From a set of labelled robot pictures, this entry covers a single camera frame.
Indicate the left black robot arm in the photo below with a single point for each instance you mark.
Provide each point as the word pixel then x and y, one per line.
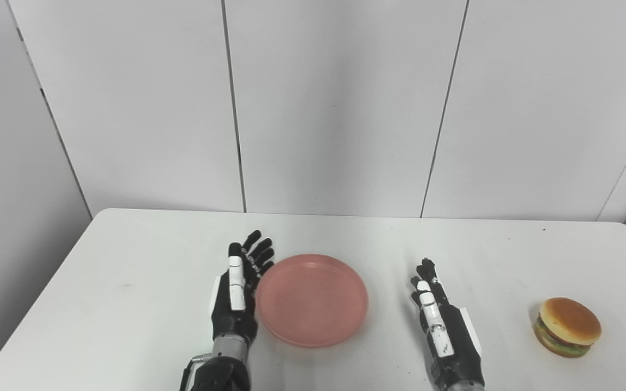
pixel 225 369

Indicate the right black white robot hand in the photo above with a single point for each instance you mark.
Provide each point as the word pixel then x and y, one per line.
pixel 446 336

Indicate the toy hamburger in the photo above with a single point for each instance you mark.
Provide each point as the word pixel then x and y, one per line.
pixel 568 326

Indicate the pink round plate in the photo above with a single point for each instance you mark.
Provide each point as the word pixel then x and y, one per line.
pixel 312 300

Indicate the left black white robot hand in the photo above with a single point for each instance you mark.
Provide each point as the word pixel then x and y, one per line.
pixel 237 304

